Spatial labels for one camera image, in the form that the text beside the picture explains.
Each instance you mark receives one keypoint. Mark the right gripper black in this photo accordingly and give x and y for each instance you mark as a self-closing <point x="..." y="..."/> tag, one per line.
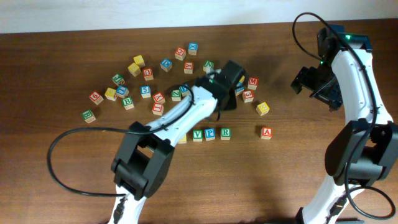
<point x="306" y="81"/>

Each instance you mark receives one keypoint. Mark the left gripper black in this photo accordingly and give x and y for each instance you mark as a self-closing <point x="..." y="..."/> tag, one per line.
<point x="232" y="101"/>

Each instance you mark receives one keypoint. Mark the green R block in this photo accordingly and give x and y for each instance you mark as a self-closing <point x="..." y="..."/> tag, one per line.
<point x="225" y="134"/>

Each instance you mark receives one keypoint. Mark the blue P block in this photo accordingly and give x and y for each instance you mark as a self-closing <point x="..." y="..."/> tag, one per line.
<point x="210" y="134"/>

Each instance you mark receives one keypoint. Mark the green V block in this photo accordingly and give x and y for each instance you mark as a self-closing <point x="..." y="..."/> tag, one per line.
<point x="197" y="135"/>

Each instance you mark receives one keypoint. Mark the yellow C block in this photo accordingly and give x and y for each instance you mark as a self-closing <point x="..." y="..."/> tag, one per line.
<point x="183" y="140"/>

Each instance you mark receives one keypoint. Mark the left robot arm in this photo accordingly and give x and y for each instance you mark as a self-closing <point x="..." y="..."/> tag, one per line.
<point x="143" y="159"/>

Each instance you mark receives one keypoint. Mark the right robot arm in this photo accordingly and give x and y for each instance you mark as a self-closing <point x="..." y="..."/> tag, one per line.
<point x="366" y="148"/>

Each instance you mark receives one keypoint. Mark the red 3 block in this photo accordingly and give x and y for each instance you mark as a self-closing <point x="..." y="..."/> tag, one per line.
<point x="248" y="96"/>

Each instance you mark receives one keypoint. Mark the blue F block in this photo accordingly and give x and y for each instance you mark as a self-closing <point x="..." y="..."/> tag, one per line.
<point x="239" y="89"/>

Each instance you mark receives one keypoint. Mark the yellow block right cluster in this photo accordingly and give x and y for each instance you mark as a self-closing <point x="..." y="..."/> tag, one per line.
<point x="242" y="79"/>

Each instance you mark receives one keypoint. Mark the yellow S block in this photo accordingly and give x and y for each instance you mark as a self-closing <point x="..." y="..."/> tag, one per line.
<point x="262" y="108"/>

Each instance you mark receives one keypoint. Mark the red M block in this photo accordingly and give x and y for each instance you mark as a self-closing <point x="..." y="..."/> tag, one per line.
<point x="253" y="83"/>

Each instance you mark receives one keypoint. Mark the red A block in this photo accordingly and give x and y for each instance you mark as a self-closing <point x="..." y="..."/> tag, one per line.
<point x="266" y="133"/>

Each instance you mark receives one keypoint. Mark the green N block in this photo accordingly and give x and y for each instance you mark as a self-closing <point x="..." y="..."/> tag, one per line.
<point x="208" y="66"/>

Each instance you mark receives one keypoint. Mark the blue H block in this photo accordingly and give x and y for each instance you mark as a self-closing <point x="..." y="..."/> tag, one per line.
<point x="184" y="90"/>

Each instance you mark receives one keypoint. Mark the green Z block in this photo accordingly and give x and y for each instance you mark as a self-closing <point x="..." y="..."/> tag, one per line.
<point x="176" y="95"/>

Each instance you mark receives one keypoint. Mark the red K block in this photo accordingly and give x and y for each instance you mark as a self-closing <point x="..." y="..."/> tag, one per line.
<point x="188" y="67"/>

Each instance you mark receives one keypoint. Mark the blue X block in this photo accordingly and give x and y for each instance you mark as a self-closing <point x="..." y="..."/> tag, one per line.
<point x="192" y="48"/>

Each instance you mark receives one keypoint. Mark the red C block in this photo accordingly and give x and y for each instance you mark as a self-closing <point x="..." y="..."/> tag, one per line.
<point x="180" y="53"/>

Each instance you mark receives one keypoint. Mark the red Y block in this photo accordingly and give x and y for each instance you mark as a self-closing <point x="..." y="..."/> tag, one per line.
<point x="159" y="98"/>

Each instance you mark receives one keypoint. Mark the blue D block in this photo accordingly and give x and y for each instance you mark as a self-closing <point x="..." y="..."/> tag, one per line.
<point x="166" y="65"/>

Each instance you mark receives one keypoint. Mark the blue 5 block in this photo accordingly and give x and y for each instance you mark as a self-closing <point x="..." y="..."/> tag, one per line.
<point x="145" y="91"/>

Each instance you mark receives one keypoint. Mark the red U block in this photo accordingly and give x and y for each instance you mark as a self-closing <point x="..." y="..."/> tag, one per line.
<point x="148" y="74"/>

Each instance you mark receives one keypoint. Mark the yellow block upper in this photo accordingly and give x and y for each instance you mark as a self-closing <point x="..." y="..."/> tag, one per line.
<point x="139" y="61"/>

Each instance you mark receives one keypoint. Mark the yellow block lower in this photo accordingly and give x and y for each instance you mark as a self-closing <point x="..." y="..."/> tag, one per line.
<point x="134" y="69"/>

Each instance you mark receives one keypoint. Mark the green B block centre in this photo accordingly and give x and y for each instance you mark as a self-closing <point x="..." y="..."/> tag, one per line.
<point x="128" y="103"/>

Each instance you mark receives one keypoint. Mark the green b block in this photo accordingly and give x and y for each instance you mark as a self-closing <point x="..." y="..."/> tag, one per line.
<point x="88" y="116"/>
<point x="128" y="103"/>

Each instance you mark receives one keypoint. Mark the blue L block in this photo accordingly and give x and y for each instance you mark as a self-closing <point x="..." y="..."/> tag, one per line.
<point x="122" y="91"/>

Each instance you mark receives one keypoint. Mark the green J block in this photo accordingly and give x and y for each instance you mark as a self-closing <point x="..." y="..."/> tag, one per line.
<point x="118" y="79"/>

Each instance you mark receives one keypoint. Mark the yellow block left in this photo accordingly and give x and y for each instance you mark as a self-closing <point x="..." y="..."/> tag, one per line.
<point x="111" y="94"/>

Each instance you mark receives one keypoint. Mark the red 6 block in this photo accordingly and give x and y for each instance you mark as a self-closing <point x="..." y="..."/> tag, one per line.
<point x="95" y="97"/>

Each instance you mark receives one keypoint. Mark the green B block left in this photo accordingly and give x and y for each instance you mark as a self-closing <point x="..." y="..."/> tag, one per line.
<point x="88" y="116"/>

